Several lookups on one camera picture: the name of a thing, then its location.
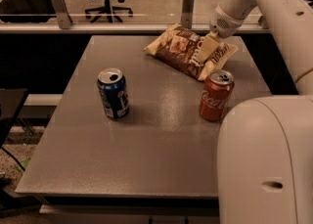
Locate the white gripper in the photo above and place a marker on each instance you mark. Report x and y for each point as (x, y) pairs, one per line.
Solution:
(222, 23)

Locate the brown chip bag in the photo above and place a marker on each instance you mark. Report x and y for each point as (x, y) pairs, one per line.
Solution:
(178, 47)

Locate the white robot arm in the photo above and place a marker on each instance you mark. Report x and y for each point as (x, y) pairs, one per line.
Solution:
(265, 145)

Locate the red coca-cola can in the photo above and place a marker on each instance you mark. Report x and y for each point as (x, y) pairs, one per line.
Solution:
(215, 95)

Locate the blue pepsi can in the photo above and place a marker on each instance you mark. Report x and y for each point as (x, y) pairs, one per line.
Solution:
(112, 88)

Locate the dark side table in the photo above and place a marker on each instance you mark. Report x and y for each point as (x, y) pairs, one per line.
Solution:
(11, 103)

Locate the middle metal railing post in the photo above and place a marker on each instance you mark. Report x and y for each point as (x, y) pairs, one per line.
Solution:
(187, 13)

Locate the metal railing post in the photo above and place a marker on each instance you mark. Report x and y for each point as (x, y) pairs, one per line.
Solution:
(63, 18)
(187, 13)
(262, 22)

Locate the right metal railing post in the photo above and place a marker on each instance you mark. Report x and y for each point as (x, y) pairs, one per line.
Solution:
(262, 22)

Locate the left metal railing post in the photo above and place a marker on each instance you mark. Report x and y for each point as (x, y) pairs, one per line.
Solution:
(63, 18)

